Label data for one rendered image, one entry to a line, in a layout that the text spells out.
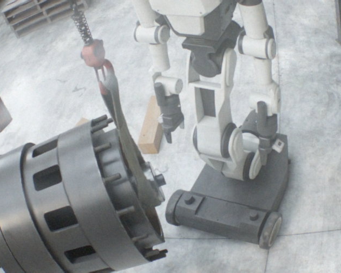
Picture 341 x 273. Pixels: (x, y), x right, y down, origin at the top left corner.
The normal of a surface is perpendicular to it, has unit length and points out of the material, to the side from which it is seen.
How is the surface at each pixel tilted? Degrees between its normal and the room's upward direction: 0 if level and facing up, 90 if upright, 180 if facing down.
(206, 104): 80
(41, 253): 62
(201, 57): 90
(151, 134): 0
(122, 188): 36
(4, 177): 3
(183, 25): 90
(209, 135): 66
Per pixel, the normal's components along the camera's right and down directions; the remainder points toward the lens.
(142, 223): 0.16, 0.39
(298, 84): -0.26, -0.66
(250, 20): -0.46, 0.73
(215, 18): 0.30, 0.73
